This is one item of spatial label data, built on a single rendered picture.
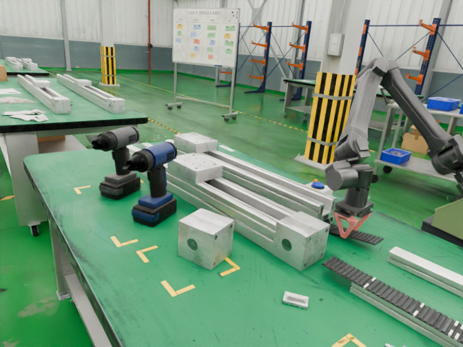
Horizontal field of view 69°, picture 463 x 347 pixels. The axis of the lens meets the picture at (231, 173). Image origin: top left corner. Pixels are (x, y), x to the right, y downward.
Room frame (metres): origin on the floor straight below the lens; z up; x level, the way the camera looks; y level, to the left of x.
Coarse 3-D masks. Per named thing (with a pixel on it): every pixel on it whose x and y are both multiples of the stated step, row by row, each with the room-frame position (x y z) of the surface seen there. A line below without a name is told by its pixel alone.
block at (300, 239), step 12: (288, 216) 0.76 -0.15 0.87; (300, 216) 0.77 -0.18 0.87; (312, 216) 0.77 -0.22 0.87; (276, 228) 0.73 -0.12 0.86; (288, 228) 0.71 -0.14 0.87; (300, 228) 0.71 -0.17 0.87; (312, 228) 0.71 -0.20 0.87; (324, 228) 0.72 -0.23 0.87; (276, 240) 0.73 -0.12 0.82; (288, 240) 0.70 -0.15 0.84; (300, 240) 0.68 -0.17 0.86; (312, 240) 0.69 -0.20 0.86; (324, 240) 0.73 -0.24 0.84; (276, 252) 0.72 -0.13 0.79; (288, 252) 0.70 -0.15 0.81; (300, 252) 0.67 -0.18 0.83; (312, 252) 0.69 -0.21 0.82; (324, 252) 0.73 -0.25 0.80; (300, 264) 0.67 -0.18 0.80
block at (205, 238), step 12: (192, 216) 0.72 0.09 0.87; (204, 216) 0.73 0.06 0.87; (216, 216) 0.73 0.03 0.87; (180, 228) 0.69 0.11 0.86; (192, 228) 0.67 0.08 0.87; (204, 228) 0.67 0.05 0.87; (216, 228) 0.68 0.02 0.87; (228, 228) 0.70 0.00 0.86; (180, 240) 0.69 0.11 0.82; (192, 240) 0.68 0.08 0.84; (204, 240) 0.66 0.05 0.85; (216, 240) 0.66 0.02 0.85; (228, 240) 0.70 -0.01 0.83; (180, 252) 0.69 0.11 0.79; (192, 252) 0.67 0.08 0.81; (204, 252) 0.66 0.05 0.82; (216, 252) 0.66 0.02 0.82; (228, 252) 0.72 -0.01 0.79; (204, 264) 0.65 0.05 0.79; (216, 264) 0.67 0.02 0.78
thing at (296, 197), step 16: (224, 160) 1.26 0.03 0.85; (240, 160) 1.22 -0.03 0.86; (224, 176) 1.15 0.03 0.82; (240, 176) 1.11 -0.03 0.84; (256, 176) 1.06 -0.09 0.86; (272, 176) 1.09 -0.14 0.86; (256, 192) 1.05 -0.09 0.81; (272, 192) 0.99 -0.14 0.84; (288, 192) 0.95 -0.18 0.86; (304, 192) 0.99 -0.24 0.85; (320, 192) 0.97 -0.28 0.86; (288, 208) 0.95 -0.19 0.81; (304, 208) 0.90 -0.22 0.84; (320, 208) 0.87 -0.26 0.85
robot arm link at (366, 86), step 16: (384, 64) 1.15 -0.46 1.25; (368, 80) 1.11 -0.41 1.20; (368, 96) 1.05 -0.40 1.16; (352, 112) 1.00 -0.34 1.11; (368, 112) 1.00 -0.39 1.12; (352, 128) 0.92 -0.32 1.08; (336, 144) 0.93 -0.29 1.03; (352, 144) 0.86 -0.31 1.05; (368, 144) 0.89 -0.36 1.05; (336, 160) 0.89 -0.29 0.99
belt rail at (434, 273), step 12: (396, 252) 0.74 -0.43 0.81; (408, 252) 0.75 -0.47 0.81; (396, 264) 0.73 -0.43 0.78; (408, 264) 0.71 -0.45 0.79; (420, 264) 0.69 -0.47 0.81; (432, 264) 0.70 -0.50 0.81; (420, 276) 0.68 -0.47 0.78; (432, 276) 0.67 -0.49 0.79; (444, 276) 0.65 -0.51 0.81; (456, 276) 0.66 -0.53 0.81; (444, 288) 0.65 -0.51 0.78; (456, 288) 0.64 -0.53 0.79
